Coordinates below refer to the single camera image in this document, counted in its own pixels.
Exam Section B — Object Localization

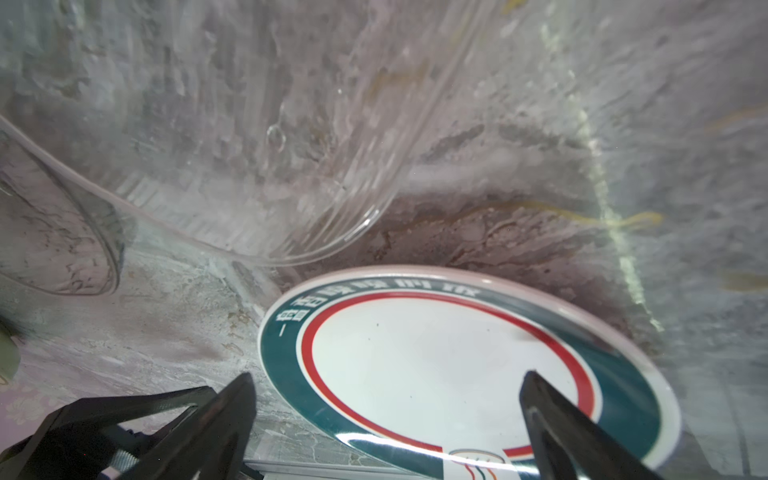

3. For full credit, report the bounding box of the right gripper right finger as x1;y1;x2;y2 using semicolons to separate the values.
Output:
519;371;660;480

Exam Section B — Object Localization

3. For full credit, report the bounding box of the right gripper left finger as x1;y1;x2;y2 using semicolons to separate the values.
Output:
120;373;256;479

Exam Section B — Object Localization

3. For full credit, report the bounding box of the white plate red green rim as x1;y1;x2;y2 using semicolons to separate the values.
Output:
259;265;682;479

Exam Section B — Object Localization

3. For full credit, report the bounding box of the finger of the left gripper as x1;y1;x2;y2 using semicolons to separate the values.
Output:
1;386;216;479

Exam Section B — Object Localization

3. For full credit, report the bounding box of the clear glass plate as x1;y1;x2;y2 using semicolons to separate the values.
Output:
1;1;501;266

